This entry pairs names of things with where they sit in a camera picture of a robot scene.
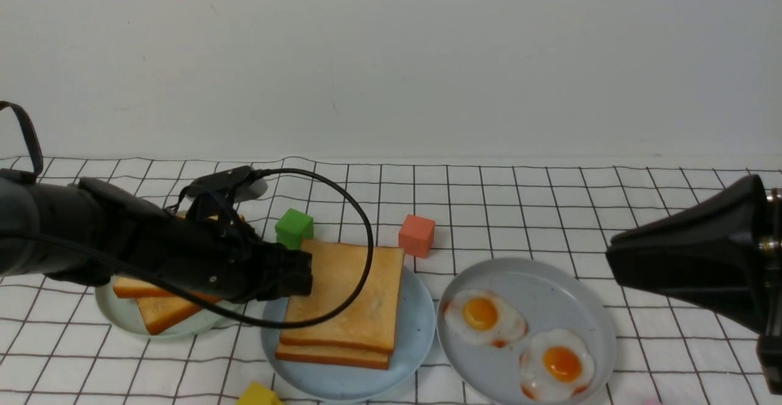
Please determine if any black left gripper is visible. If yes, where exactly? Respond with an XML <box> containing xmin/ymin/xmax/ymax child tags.
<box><xmin>165</xmin><ymin>216</ymin><xmax>313</xmax><ymax>302</ymax></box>

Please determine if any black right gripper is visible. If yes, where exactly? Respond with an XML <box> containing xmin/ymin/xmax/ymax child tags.
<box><xmin>605</xmin><ymin>174</ymin><xmax>781</xmax><ymax>395</ymax></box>

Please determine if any toast slice sandwich top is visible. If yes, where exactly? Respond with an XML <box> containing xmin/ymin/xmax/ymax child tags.
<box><xmin>280</xmin><ymin>239</ymin><xmax>404</xmax><ymax>355</ymax></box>

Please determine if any toast slice sandwich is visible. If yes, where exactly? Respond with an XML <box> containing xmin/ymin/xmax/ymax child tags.
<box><xmin>280</xmin><ymin>239</ymin><xmax>404</xmax><ymax>355</ymax></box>
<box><xmin>276</xmin><ymin>343</ymin><xmax>391</xmax><ymax>371</ymax></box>

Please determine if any toast slice sandwich bottom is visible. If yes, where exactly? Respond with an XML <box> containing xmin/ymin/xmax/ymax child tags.
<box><xmin>276</xmin><ymin>343</ymin><xmax>391</xmax><ymax>371</ymax></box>

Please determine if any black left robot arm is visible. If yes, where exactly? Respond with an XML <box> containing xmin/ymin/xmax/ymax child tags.
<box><xmin>2</xmin><ymin>167</ymin><xmax>313</xmax><ymax>303</ymax></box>

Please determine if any green foam cube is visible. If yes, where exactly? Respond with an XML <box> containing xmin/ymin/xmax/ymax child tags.
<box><xmin>276</xmin><ymin>208</ymin><xmax>315</xmax><ymax>250</ymax></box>

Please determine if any yellow foam cube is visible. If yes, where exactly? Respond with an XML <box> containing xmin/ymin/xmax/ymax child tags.
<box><xmin>236</xmin><ymin>382</ymin><xmax>285</xmax><ymax>405</ymax></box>

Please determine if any orange foam cube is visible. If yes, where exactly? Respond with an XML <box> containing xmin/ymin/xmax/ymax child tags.
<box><xmin>398</xmin><ymin>214</ymin><xmax>436</xmax><ymax>258</ymax></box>

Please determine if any blue centre plate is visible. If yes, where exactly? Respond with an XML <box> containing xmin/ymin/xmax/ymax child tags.
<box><xmin>260</xmin><ymin>268</ymin><xmax>436</xmax><ymax>404</ymax></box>

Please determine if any green plate with toast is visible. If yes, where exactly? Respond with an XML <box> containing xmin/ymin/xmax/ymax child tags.
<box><xmin>95</xmin><ymin>277</ymin><xmax>228</xmax><ymax>339</ymax></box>

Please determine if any grey plate with eggs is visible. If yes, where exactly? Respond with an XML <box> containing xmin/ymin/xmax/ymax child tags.
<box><xmin>437</xmin><ymin>258</ymin><xmax>618</xmax><ymax>404</ymax></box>

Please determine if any fried egg rear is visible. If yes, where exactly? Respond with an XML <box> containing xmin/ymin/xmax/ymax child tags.
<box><xmin>442</xmin><ymin>289</ymin><xmax>528</xmax><ymax>348</ymax></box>

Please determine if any fried egg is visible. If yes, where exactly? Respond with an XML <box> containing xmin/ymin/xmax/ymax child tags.
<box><xmin>442</xmin><ymin>289</ymin><xmax>528</xmax><ymax>348</ymax></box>
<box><xmin>519</xmin><ymin>328</ymin><xmax>596</xmax><ymax>403</ymax></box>

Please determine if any fried egg front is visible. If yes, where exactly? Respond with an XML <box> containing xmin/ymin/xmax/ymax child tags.
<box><xmin>519</xmin><ymin>328</ymin><xmax>596</xmax><ymax>403</ymax></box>

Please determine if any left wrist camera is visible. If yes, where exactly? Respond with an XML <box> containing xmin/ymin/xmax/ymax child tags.
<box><xmin>183</xmin><ymin>166</ymin><xmax>268</xmax><ymax>203</ymax></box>

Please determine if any black left camera cable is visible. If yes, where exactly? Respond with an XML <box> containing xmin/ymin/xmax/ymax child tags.
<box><xmin>0</xmin><ymin>101</ymin><xmax>375</xmax><ymax>330</ymax></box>

